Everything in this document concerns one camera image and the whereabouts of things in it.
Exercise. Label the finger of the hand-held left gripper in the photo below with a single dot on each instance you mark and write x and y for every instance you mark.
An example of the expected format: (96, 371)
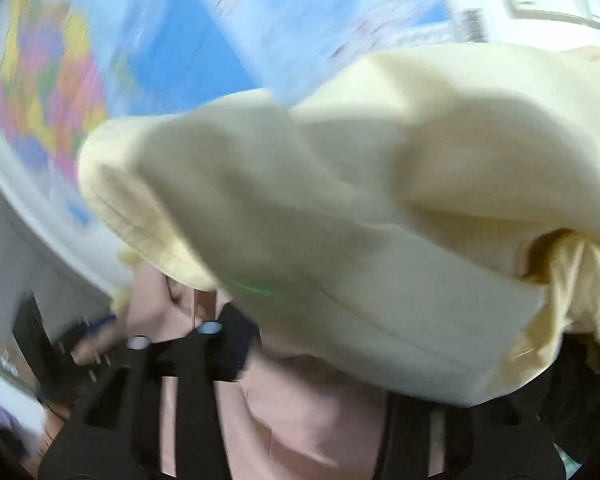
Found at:
(97, 345)

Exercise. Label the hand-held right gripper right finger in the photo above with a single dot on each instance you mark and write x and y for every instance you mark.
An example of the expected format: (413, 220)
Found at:
(405, 442)

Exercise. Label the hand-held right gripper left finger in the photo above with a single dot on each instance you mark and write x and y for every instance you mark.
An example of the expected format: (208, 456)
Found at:
(232, 345)

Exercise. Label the pink garment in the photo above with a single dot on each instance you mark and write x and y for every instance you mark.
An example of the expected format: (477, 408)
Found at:
(295, 420)

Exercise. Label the cream garment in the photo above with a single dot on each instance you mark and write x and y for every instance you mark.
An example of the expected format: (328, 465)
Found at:
(360, 210)

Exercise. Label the dark cloth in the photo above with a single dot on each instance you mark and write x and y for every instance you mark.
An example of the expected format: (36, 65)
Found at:
(590, 400)

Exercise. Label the world map wall poster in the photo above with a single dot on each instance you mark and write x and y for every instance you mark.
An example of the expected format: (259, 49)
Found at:
(180, 35)

